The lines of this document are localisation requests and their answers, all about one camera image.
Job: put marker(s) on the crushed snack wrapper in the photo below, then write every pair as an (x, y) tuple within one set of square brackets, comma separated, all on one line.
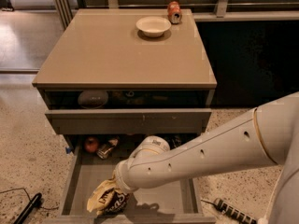
[(106, 147)]

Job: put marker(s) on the black handle tool on floor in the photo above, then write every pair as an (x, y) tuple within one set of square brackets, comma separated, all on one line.
[(33, 203)]

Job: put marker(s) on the dark crumpled foil bag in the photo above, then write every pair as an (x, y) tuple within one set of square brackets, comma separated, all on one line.
[(175, 141)]

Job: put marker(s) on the orange soda can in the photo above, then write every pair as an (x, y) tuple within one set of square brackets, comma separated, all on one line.
[(174, 12)]

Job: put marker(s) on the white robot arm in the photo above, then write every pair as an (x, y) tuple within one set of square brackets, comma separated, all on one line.
[(264, 136)]

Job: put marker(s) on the red apple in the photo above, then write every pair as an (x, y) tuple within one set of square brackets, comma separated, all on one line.
[(91, 144)]

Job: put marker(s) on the black power strip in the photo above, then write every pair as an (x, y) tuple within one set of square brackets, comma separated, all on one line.
[(232, 212)]

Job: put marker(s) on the grey drawer cabinet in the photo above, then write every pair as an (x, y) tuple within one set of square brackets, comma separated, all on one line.
[(102, 50)]

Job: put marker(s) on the grey round object in drawer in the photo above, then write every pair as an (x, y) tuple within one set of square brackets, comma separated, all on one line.
[(93, 99)]

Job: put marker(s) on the brown sea salt chip bag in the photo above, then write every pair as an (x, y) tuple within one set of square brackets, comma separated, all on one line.
[(107, 198)]

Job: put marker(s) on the white bowl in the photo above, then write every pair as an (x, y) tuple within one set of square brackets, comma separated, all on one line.
[(153, 26)]

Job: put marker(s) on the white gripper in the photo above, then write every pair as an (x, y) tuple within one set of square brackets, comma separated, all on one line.
[(120, 178)]

